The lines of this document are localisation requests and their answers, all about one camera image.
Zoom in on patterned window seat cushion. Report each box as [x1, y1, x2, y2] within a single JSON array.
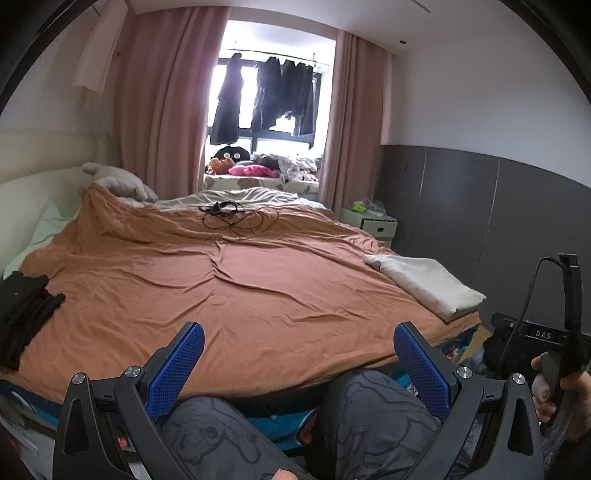
[[203, 173, 320, 191]]

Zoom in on white nightstand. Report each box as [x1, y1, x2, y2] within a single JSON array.
[[341, 205, 398, 241]]

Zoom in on pink plush toy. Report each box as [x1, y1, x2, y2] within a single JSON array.
[[228, 164, 279, 178]]

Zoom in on pink curtain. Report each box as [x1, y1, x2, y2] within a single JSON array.
[[318, 30, 393, 217], [113, 6, 232, 204]]

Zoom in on beige hanging cloth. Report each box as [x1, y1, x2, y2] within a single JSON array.
[[71, 0, 122, 109]]

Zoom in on white jacket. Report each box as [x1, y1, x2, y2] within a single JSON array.
[[362, 253, 488, 322]]

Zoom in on dark hanging coat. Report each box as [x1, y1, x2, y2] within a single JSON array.
[[210, 53, 245, 145]]

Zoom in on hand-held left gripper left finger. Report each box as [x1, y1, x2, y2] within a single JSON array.
[[53, 320, 206, 480]]

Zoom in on brown blanket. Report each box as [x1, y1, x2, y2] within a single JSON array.
[[0, 182, 481, 407]]

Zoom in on light green pillow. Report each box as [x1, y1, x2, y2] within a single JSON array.
[[4, 202, 84, 278]]

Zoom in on person's left leg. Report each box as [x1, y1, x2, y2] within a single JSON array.
[[159, 394, 315, 480]]

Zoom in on clothes rail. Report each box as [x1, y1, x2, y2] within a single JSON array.
[[219, 46, 335, 70]]

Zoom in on black plush toy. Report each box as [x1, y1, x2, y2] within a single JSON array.
[[213, 144, 251, 162]]

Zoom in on cream padded headboard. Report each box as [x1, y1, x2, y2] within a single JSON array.
[[0, 129, 112, 278]]

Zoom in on person's leg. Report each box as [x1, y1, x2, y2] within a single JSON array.
[[318, 369, 455, 480], [159, 394, 315, 480]]

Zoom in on grey plush toy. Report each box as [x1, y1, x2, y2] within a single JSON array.
[[83, 161, 158, 202]]

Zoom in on black folded clothes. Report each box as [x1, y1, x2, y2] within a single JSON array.
[[0, 271, 66, 371]]

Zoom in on window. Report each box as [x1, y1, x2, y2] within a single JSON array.
[[210, 21, 338, 153]]

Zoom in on dark hanging clothes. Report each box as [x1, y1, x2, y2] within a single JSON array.
[[250, 56, 317, 138]]

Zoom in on person's right leg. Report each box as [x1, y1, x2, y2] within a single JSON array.
[[318, 369, 455, 480]]

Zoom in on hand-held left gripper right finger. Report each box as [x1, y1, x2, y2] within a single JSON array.
[[393, 322, 546, 480]]

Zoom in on person's right hand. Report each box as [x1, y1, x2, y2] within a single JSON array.
[[531, 353, 591, 444]]

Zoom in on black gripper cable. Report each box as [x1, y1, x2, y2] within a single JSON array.
[[496, 257, 566, 377]]

